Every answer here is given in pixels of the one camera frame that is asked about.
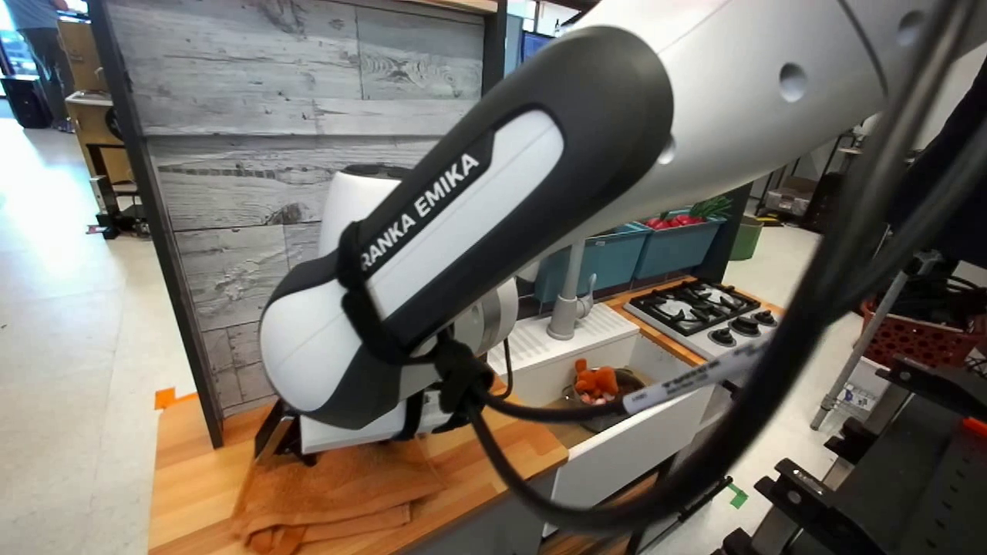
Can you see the orange plush bear toy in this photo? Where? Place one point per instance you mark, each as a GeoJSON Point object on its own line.
{"type": "Point", "coordinates": [592, 383]}

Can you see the orange terry towel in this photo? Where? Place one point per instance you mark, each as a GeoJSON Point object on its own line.
{"type": "Point", "coordinates": [359, 497]}

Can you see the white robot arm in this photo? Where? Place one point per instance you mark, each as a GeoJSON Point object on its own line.
{"type": "Point", "coordinates": [629, 110]}

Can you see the grey toy faucet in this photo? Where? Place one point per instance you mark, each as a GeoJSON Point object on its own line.
{"type": "Point", "coordinates": [569, 305]}

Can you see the left teal planter box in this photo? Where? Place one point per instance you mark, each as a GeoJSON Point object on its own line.
{"type": "Point", "coordinates": [610, 259]}

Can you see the teal planter box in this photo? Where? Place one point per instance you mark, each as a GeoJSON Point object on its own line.
{"type": "Point", "coordinates": [675, 245]}
{"type": "Point", "coordinates": [610, 259]}

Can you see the right teal planter box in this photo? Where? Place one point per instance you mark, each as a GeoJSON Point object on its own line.
{"type": "Point", "coordinates": [675, 245]}

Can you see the toy stove top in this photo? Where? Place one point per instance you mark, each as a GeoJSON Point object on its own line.
{"type": "Point", "coordinates": [703, 319]}

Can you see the grey wood backsplash panel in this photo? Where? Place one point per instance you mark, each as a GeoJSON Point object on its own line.
{"type": "Point", "coordinates": [287, 154]}

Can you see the red crate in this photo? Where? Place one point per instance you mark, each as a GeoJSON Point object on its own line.
{"type": "Point", "coordinates": [930, 343]}

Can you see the black metal frame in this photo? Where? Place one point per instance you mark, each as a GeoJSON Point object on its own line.
{"type": "Point", "coordinates": [155, 225]}

